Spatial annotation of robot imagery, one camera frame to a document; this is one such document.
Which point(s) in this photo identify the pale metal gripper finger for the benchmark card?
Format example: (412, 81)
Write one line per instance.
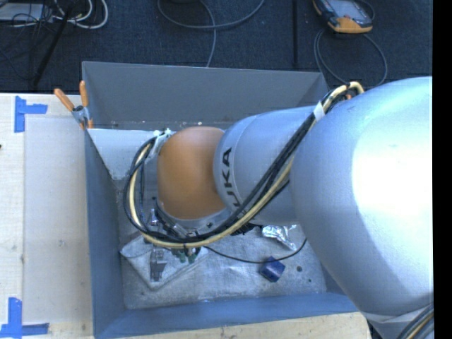
(162, 261)
(154, 265)

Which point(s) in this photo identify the grey flat square pad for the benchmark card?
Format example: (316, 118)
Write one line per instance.
(136, 256)

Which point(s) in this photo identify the small blue box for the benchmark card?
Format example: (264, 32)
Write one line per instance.
(272, 269)

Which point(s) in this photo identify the crumpled silver foil packet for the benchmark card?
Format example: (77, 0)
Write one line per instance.
(277, 233)

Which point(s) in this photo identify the pale flat board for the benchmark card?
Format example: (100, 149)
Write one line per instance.
(56, 207)

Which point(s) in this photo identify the grey metal bin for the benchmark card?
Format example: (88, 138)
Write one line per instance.
(197, 94)

